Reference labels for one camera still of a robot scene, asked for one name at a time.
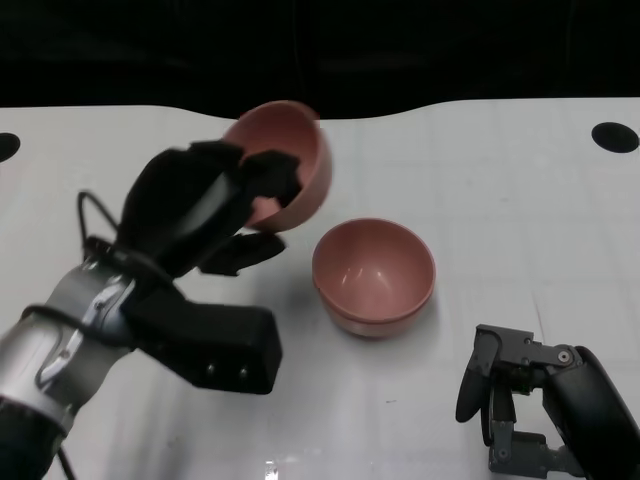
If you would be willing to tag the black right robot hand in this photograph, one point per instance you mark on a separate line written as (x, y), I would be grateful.
(590, 400)

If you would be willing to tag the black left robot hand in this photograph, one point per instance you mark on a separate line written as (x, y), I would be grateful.
(170, 205)

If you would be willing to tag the pink plastic bowl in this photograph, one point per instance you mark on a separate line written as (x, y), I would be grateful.
(295, 135)
(372, 270)
(370, 331)

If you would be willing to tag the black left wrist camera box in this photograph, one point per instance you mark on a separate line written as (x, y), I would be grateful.
(220, 345)

